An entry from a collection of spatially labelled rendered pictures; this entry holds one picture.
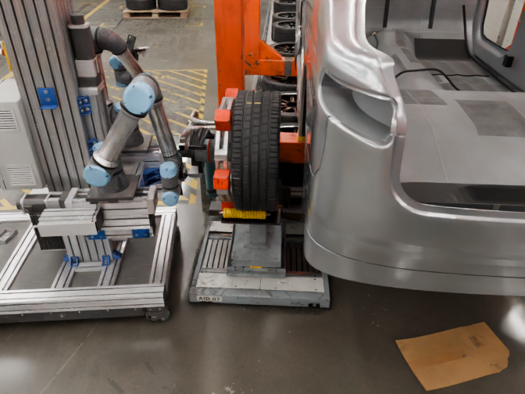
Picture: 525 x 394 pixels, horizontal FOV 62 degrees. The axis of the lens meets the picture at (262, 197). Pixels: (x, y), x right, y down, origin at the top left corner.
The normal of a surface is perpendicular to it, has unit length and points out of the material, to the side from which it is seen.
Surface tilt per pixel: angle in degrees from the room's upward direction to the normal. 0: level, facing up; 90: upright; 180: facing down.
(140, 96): 84
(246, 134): 49
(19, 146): 90
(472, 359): 2
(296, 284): 0
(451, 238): 96
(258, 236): 90
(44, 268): 0
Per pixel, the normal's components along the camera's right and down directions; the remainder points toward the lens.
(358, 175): -0.54, 0.43
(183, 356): 0.01, -0.84
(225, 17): -0.05, 0.55
